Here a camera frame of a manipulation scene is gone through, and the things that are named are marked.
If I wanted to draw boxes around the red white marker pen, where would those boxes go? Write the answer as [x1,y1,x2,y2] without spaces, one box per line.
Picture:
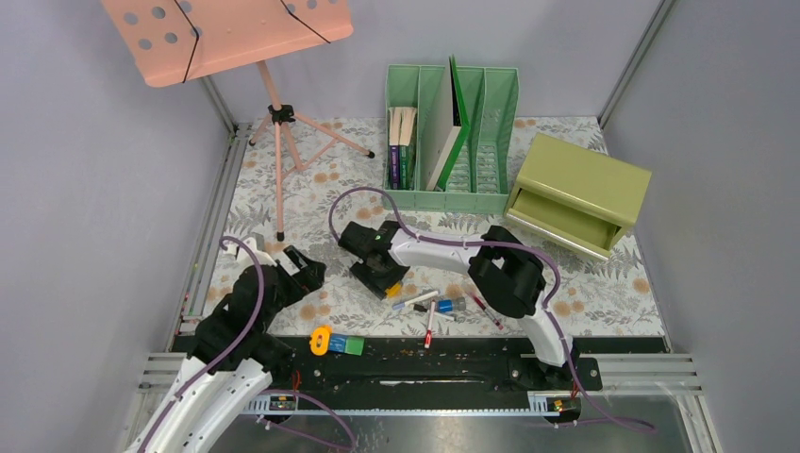
[424,300,436,349]

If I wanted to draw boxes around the pink music stand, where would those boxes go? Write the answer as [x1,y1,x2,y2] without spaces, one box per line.
[102,0,375,241]

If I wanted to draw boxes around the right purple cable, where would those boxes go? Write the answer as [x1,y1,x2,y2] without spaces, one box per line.
[327,186,658,436]

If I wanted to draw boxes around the purple cable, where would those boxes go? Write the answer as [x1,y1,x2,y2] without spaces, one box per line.
[327,186,658,436]
[136,236,358,453]

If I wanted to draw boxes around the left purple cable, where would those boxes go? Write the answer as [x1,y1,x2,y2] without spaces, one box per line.
[136,236,358,453]

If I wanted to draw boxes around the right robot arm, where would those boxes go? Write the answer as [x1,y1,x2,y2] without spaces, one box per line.
[334,221,579,389]

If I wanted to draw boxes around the purple paperback book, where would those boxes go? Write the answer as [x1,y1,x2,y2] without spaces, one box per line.
[388,107,402,190]

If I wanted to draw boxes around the treehouse paperback book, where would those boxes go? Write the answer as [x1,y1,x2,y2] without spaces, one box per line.
[399,107,417,190]

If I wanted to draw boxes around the blue grey glue stick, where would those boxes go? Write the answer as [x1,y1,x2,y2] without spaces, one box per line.
[436,297,466,313]

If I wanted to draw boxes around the olive green drawer box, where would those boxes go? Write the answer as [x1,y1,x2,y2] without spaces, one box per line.
[505,133,652,261]

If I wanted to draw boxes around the aluminium frame rail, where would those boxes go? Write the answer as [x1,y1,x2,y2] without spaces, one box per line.
[127,122,251,439]

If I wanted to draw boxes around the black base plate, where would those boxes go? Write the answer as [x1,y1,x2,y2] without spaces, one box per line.
[281,336,573,411]

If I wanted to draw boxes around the yellow blue green toy block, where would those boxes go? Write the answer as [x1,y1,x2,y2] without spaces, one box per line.
[309,326,365,356]

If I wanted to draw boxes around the yellow grey eraser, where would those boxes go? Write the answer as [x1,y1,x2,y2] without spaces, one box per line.
[386,282,403,298]

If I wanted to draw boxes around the black white marker pen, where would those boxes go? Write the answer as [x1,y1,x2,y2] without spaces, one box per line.
[412,302,458,323]

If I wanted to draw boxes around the green file organizer rack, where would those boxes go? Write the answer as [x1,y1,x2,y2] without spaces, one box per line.
[380,64,519,214]

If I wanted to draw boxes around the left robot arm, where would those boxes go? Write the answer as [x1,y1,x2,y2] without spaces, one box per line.
[127,236,326,452]

